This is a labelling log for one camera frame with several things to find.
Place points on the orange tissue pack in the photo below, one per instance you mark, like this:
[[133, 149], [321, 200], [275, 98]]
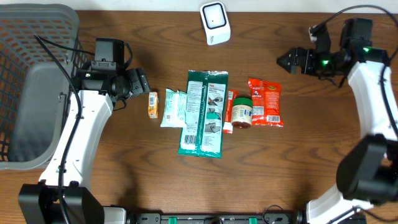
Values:
[[153, 105]]

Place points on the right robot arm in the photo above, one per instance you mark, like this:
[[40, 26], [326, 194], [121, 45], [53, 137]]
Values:
[[367, 176]]

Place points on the green lid seasoning jar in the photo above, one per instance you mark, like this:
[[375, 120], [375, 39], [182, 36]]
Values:
[[241, 116]]

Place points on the light green wipes pack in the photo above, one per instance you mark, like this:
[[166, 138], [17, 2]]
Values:
[[175, 110]]

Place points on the red stick sachet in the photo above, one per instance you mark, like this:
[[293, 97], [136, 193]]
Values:
[[228, 127]]

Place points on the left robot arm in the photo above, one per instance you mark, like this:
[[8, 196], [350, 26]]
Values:
[[62, 194]]

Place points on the grey plastic mesh basket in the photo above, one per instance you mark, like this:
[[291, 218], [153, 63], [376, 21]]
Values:
[[34, 92]]

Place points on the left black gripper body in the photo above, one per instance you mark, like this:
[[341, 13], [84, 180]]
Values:
[[138, 84]]

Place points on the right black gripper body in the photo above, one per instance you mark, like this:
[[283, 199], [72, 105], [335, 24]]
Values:
[[323, 64]]

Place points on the red snack packet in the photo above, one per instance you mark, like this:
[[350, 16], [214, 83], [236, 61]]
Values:
[[265, 97]]

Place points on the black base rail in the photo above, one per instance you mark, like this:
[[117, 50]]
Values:
[[155, 218]]

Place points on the white barcode scanner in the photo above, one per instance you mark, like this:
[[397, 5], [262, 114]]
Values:
[[215, 23]]

